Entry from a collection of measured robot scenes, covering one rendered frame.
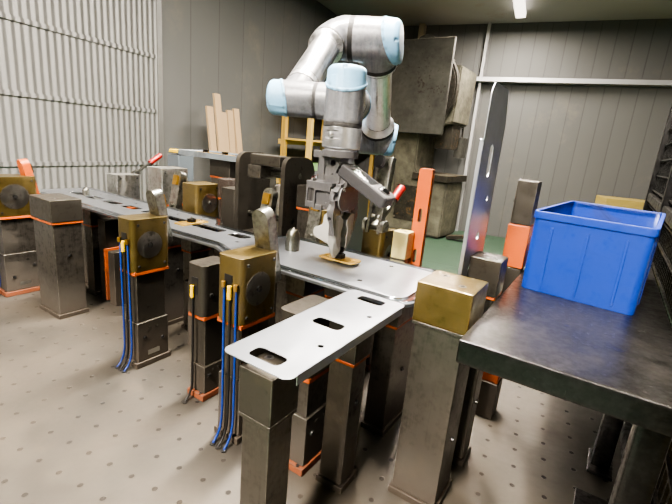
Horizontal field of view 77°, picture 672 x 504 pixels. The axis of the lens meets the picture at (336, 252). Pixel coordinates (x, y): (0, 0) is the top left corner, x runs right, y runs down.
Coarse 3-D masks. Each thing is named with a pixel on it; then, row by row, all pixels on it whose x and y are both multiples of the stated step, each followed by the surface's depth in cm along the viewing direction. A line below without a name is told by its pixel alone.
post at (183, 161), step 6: (168, 156) 158; (174, 156) 157; (180, 156) 156; (186, 156) 158; (192, 156) 160; (168, 162) 159; (174, 162) 157; (180, 162) 156; (186, 162) 159; (192, 162) 161; (192, 168) 161; (192, 174) 162; (192, 180) 163
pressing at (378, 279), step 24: (48, 192) 137; (72, 192) 142; (96, 192) 145; (168, 216) 118; (192, 216) 119; (192, 240) 97; (216, 240) 95; (240, 240) 97; (312, 240) 102; (288, 264) 82; (312, 264) 83; (336, 264) 85; (360, 264) 86; (384, 264) 88; (408, 264) 88; (336, 288) 73; (360, 288) 72; (384, 288) 73; (408, 288) 74
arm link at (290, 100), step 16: (320, 32) 110; (336, 32) 110; (320, 48) 103; (336, 48) 109; (304, 64) 95; (320, 64) 98; (272, 80) 89; (288, 80) 89; (304, 80) 90; (320, 80) 96; (272, 96) 88; (288, 96) 88; (304, 96) 87; (272, 112) 91; (288, 112) 90; (304, 112) 89
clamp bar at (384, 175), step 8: (376, 160) 92; (384, 160) 91; (392, 160) 93; (376, 168) 95; (384, 168) 95; (392, 168) 94; (376, 176) 95; (384, 176) 95; (392, 176) 95; (384, 184) 95; (376, 208) 96; (384, 208) 95; (368, 216) 96; (384, 216) 95; (368, 224) 96; (376, 232) 95
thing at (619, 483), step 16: (608, 416) 75; (608, 432) 75; (640, 432) 43; (656, 432) 42; (608, 448) 76; (640, 448) 43; (656, 448) 43; (592, 464) 77; (608, 464) 76; (624, 464) 45; (640, 464) 44; (656, 464) 43; (608, 480) 75; (624, 480) 45; (640, 480) 44; (656, 480) 43; (624, 496) 45; (640, 496) 44
